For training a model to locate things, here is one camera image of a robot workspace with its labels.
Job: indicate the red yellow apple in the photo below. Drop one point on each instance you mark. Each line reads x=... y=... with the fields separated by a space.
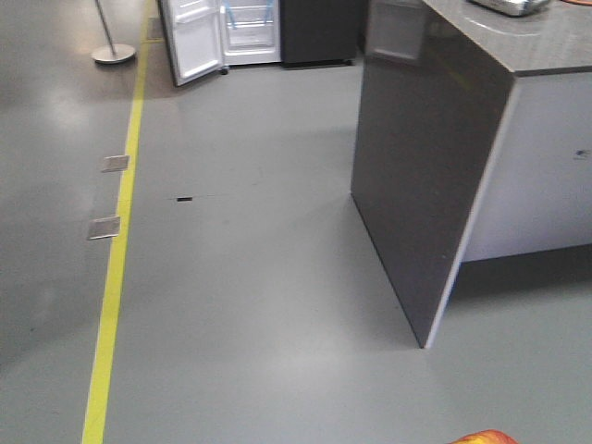
x=490 y=436

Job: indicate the metal floor plate near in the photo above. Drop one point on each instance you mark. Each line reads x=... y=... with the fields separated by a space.
x=104 y=228

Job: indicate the metal floor plate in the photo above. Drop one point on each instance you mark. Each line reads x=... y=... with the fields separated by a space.
x=115 y=163
x=104 y=228

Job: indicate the fridge door white inside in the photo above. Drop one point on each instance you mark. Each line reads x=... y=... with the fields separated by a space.
x=193 y=38

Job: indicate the silver appliance on counter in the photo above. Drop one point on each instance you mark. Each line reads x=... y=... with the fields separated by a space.
x=513 y=8

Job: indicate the silver sign stand pole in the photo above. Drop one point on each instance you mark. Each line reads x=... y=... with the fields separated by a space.
x=111 y=53

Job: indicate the metal floor plate far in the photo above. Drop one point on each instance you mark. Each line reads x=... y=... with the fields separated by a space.
x=115 y=163

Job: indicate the grey stone kitchen counter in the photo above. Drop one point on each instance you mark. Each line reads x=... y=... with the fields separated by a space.
x=473 y=141

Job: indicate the dark grey fridge body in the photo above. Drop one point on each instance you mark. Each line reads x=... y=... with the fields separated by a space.
x=293 y=33

